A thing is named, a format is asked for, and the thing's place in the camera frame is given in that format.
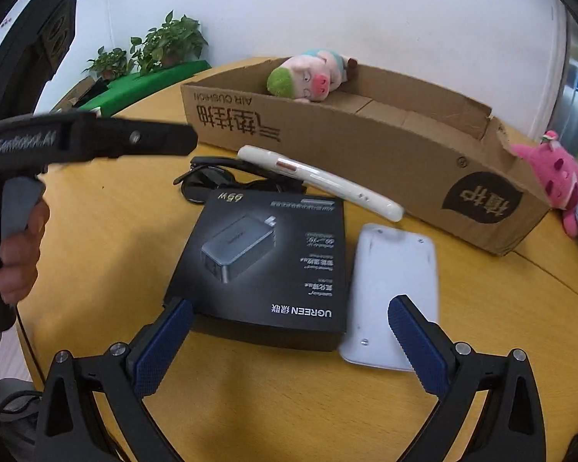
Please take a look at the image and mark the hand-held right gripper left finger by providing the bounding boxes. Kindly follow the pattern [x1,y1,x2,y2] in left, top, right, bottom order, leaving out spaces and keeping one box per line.
[36,297,196,462]

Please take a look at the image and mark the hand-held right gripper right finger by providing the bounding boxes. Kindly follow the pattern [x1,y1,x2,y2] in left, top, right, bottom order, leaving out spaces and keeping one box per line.
[386,293,547,462]

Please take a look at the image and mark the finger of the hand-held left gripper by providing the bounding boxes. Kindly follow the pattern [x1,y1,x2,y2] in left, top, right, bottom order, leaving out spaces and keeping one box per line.
[94,114,199,161]

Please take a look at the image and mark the black sunglasses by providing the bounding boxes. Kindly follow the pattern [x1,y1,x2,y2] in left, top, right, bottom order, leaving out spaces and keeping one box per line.
[173,156,309,204]

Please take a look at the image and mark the white power bank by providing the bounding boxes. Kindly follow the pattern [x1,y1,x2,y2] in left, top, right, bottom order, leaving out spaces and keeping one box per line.
[338,223,439,373]

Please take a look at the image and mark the black charger box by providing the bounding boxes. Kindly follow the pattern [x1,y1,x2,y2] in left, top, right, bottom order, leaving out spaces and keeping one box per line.
[163,191,346,352]

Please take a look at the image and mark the white phone case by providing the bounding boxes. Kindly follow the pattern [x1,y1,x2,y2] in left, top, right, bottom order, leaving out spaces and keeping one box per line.
[237,145,405,222]

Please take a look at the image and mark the brown cardboard box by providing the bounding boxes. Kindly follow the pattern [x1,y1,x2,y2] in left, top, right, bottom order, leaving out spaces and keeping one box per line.
[180,56,550,257]

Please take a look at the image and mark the wooden desktop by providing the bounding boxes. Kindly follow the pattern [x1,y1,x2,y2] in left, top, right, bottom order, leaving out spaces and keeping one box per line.
[17,56,578,462]

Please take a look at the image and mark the person's left hand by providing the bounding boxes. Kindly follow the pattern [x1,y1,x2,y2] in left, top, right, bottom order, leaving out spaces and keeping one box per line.
[0,202,52,306]

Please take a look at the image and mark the green table cloth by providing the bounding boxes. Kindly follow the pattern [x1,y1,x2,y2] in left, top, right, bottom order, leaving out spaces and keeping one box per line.
[53,60,213,116]

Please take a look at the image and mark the small potted green plant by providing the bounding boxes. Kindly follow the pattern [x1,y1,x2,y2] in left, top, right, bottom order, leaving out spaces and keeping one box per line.
[84,47,132,82]

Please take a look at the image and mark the large potted green plant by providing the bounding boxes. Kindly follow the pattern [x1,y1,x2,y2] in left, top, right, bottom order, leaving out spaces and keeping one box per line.
[130,10,209,75]

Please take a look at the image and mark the person's grey clothing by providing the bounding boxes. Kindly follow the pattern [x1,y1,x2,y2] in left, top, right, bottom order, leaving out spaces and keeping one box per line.
[0,337,46,462]

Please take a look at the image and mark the pink pig plush toy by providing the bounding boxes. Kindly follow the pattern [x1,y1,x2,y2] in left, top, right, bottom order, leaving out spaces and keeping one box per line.
[267,49,360,103]

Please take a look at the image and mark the pink strawberry bear plush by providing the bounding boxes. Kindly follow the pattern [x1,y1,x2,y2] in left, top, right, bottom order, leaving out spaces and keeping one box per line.
[509,130,578,238]

